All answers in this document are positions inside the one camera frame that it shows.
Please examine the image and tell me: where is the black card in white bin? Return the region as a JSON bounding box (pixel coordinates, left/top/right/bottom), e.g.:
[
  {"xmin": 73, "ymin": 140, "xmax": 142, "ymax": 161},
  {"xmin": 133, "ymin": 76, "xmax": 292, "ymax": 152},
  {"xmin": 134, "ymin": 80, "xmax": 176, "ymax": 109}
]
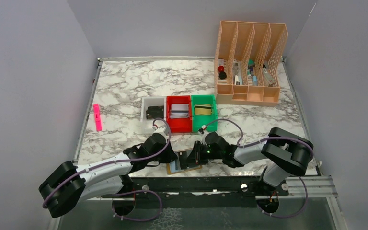
[{"xmin": 146, "ymin": 110, "xmax": 164, "ymax": 120}]

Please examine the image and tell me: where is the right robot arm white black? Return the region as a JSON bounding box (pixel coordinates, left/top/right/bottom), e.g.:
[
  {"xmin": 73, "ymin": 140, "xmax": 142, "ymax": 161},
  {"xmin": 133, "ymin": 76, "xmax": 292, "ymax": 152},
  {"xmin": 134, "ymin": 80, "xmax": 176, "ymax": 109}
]
[{"xmin": 179, "ymin": 127, "xmax": 313, "ymax": 189}]

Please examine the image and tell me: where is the red plastic bin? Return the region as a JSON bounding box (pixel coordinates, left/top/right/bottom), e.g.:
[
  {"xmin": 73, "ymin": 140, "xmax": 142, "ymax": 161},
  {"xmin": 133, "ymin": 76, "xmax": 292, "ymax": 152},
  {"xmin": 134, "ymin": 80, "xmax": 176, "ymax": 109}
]
[{"xmin": 165, "ymin": 95, "xmax": 192, "ymax": 133}]

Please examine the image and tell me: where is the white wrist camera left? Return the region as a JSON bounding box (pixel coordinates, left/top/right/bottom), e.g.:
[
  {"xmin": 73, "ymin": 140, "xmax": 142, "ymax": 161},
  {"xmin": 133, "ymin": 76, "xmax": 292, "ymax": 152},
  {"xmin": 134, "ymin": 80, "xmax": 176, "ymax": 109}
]
[{"xmin": 152, "ymin": 125, "xmax": 169, "ymax": 136}]

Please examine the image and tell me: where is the pink highlighter marker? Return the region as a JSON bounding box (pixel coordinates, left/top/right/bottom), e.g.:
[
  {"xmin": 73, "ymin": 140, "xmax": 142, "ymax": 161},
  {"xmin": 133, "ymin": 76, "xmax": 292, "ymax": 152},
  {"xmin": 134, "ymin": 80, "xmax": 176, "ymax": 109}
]
[{"xmin": 92, "ymin": 103, "xmax": 102, "ymax": 132}]

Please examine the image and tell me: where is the dark grey card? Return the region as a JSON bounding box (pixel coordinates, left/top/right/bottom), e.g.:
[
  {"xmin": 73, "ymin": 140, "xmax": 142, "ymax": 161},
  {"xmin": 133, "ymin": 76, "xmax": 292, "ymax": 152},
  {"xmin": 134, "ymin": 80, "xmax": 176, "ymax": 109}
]
[{"xmin": 146, "ymin": 106, "xmax": 164, "ymax": 115}]

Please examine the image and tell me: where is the peach plastic desk organizer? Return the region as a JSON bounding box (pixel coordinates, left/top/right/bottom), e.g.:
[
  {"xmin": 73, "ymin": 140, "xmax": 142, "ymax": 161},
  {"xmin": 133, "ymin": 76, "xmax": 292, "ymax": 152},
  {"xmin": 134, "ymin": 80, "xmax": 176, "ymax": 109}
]
[{"xmin": 214, "ymin": 21, "xmax": 288, "ymax": 106}]

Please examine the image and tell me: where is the white plastic bin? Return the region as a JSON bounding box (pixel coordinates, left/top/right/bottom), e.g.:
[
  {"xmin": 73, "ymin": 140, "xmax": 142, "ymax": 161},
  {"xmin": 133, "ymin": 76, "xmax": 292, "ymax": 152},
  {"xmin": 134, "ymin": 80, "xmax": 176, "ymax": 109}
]
[{"xmin": 140, "ymin": 96, "xmax": 166, "ymax": 134}]

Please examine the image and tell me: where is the yellow-brown card holder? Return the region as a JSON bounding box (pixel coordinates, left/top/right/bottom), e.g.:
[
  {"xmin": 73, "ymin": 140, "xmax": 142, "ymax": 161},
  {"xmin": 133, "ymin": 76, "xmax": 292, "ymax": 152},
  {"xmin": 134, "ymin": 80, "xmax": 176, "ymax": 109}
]
[{"xmin": 167, "ymin": 149, "xmax": 202, "ymax": 175}]

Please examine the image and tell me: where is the red and black stamp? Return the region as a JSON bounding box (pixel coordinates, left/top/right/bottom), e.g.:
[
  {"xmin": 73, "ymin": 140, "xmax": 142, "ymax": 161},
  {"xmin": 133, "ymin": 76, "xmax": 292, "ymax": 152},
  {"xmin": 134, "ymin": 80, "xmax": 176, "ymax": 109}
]
[{"xmin": 217, "ymin": 65, "xmax": 227, "ymax": 80}]

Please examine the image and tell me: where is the gold card with stripe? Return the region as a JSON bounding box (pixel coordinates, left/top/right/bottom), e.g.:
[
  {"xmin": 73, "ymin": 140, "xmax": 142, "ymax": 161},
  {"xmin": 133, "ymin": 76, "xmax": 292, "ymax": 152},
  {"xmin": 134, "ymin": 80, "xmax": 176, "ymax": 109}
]
[{"xmin": 194, "ymin": 104, "xmax": 212, "ymax": 115}]

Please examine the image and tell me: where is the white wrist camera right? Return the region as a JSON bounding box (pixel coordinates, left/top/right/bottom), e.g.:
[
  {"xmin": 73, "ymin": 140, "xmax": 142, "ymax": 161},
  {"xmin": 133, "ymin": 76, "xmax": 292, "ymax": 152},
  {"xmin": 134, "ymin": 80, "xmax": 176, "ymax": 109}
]
[{"xmin": 198, "ymin": 125, "xmax": 208, "ymax": 135}]

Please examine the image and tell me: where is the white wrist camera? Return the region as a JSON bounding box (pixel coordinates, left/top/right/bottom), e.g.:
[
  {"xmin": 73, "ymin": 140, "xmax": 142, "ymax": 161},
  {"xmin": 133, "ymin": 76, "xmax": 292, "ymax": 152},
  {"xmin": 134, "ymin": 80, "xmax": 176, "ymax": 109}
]
[
  {"xmin": 152, "ymin": 125, "xmax": 169, "ymax": 136},
  {"xmin": 198, "ymin": 125, "xmax": 208, "ymax": 135}
]

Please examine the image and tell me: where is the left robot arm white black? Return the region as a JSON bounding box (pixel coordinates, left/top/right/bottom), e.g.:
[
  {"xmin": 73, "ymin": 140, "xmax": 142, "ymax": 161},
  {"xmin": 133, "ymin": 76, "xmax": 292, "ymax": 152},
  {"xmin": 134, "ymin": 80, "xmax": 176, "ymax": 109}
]
[{"xmin": 38, "ymin": 133, "xmax": 177, "ymax": 218}]

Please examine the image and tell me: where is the white cards stack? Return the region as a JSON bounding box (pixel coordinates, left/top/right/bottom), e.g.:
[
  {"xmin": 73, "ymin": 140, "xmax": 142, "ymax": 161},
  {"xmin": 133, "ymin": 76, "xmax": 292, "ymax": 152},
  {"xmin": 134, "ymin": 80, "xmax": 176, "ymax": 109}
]
[{"xmin": 170, "ymin": 103, "xmax": 189, "ymax": 119}]

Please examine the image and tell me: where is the green plastic bin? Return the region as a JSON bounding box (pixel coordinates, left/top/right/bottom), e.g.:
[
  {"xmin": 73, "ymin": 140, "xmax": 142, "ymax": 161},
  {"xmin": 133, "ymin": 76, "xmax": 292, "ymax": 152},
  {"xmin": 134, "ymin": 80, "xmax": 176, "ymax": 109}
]
[{"xmin": 191, "ymin": 94, "xmax": 218, "ymax": 133}]

